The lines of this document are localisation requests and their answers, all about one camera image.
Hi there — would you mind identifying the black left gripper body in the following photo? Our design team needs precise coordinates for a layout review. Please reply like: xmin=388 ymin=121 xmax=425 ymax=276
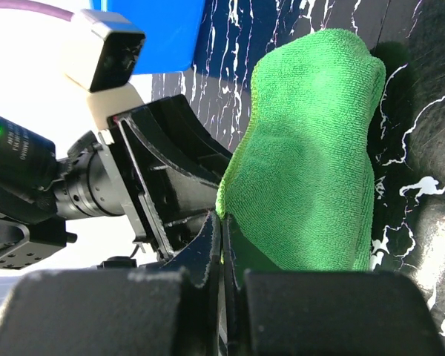
xmin=99 ymin=94 xmax=232 ymax=260

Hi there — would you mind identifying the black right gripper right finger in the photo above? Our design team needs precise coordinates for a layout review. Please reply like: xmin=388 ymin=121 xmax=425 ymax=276
xmin=222 ymin=215 xmax=251 ymax=355

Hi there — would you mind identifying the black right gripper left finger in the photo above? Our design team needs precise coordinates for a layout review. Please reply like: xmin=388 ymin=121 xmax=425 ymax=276
xmin=157 ymin=212 xmax=222 ymax=355

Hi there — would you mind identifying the green microfiber towel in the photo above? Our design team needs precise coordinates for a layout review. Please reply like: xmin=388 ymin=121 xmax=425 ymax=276
xmin=216 ymin=28 xmax=386 ymax=271

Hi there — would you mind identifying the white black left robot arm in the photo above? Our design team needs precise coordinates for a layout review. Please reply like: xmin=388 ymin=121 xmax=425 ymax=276
xmin=0 ymin=94 xmax=231 ymax=270

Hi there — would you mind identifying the blue plastic bin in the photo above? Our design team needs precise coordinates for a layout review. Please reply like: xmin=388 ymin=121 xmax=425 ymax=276
xmin=90 ymin=0 xmax=205 ymax=74

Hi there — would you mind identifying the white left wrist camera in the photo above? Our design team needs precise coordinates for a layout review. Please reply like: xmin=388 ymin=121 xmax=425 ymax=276
xmin=60 ymin=9 xmax=146 ymax=132

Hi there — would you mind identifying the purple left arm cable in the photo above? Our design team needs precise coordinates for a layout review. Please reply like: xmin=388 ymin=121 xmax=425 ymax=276
xmin=0 ymin=0 xmax=77 ymax=23

